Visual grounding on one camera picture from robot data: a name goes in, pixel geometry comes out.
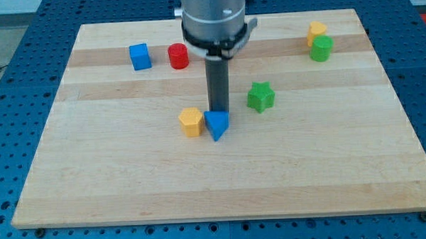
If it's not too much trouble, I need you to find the green star block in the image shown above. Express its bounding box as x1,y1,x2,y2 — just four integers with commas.
246,82,275,113

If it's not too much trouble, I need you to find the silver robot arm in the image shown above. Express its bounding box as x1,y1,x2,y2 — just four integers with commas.
180,0,258,61

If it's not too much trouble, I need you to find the wooden board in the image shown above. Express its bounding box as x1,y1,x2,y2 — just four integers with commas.
12,9,426,229

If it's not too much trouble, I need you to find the blue triangle block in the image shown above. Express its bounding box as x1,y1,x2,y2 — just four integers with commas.
204,111,229,141

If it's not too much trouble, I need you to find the blue cube block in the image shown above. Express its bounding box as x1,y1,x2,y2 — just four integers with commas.
129,43,151,70

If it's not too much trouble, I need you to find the red cylinder block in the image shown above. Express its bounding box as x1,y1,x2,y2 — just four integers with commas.
168,43,189,70

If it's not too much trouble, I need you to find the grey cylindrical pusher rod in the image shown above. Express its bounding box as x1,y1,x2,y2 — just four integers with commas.
204,60,229,112

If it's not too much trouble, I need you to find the green cylinder block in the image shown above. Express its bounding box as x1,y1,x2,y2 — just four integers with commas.
310,35,334,62

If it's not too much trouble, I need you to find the yellow heart block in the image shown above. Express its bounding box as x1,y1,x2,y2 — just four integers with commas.
307,21,327,48

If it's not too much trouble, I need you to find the yellow hexagon block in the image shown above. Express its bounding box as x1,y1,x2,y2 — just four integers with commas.
178,107,204,138

